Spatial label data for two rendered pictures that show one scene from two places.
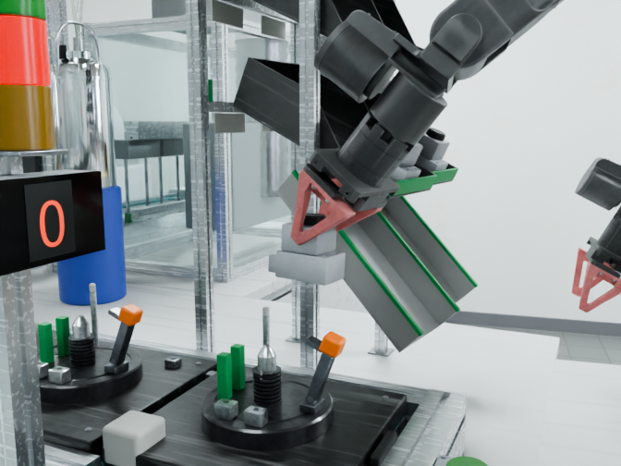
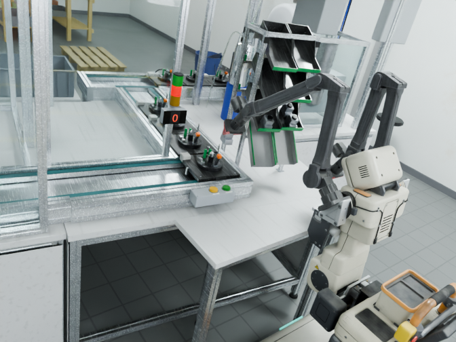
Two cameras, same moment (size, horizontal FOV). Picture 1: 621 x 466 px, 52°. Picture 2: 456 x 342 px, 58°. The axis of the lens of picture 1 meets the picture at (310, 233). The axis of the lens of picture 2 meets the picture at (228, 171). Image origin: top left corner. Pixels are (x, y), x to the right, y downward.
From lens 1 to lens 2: 1.55 m
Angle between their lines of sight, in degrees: 35
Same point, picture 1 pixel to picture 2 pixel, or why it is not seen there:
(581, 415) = (297, 205)
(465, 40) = (245, 111)
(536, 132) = not seen: outside the picture
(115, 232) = not seen: hidden behind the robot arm
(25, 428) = (166, 146)
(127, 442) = (182, 157)
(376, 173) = (234, 127)
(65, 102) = (236, 57)
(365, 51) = (235, 104)
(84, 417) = (182, 150)
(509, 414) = (281, 196)
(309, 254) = (224, 137)
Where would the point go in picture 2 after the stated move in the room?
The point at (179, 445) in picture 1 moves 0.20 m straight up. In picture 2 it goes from (190, 161) to (196, 126)
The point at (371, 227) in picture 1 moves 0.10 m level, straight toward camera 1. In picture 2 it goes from (269, 135) to (258, 138)
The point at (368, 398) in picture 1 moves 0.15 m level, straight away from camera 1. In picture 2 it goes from (232, 171) to (250, 164)
